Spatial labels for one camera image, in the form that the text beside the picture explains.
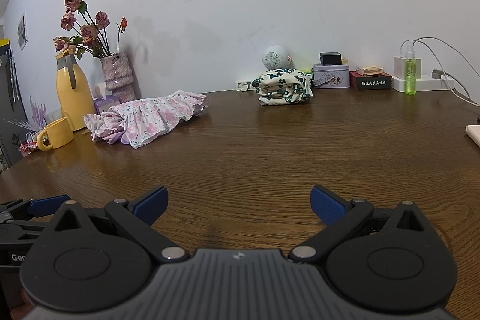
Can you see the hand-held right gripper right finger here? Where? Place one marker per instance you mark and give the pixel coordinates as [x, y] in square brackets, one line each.
[328, 207]

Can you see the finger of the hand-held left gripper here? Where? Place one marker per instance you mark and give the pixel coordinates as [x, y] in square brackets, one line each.
[48, 205]

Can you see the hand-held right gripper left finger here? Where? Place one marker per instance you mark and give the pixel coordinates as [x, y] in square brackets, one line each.
[152, 205]

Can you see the pink floral garment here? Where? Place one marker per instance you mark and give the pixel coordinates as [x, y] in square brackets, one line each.
[150, 117]

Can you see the yellow mug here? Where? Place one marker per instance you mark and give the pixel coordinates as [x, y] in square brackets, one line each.
[60, 134]

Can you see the clear glass cup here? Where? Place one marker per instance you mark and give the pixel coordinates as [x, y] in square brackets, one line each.
[52, 116]

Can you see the purple flower ornament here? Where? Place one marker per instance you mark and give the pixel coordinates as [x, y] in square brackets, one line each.
[37, 113]

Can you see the purple tissue box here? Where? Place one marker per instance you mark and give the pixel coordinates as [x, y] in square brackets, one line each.
[105, 104]

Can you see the yellow thermos jug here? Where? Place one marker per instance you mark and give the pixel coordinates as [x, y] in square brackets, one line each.
[73, 95]

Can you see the dark grey cabinet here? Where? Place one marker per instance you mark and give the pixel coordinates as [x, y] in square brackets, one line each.
[7, 98]

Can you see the cream green floral garment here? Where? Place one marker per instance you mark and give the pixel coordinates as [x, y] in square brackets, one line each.
[281, 87]

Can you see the grey tin box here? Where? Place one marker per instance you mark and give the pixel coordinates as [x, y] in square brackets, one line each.
[332, 78]

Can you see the dark red box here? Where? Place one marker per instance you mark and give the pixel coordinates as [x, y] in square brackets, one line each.
[371, 82]

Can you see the green packet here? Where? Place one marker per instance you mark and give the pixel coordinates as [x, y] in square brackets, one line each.
[307, 71]

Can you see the small wooden box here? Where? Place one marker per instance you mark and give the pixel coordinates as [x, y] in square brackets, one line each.
[369, 69]

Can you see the white socket strip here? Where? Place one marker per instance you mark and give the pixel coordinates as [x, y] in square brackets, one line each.
[243, 85]

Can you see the small black box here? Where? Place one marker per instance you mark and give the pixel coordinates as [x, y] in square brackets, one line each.
[330, 58]

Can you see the green spray bottle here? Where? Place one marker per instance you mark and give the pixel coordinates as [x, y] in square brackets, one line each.
[410, 76]

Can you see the white charger block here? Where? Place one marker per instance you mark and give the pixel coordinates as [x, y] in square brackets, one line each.
[398, 67]

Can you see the white round speaker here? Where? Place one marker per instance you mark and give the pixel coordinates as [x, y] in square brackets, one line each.
[273, 57]

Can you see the white power strip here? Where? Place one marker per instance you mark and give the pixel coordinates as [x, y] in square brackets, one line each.
[431, 84]

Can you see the white cloth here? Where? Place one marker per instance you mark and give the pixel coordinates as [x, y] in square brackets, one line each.
[474, 134]

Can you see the dried rose bouquet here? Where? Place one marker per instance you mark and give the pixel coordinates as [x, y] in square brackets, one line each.
[90, 31]

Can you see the wall picture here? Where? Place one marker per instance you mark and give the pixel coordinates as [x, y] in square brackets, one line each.
[21, 31]

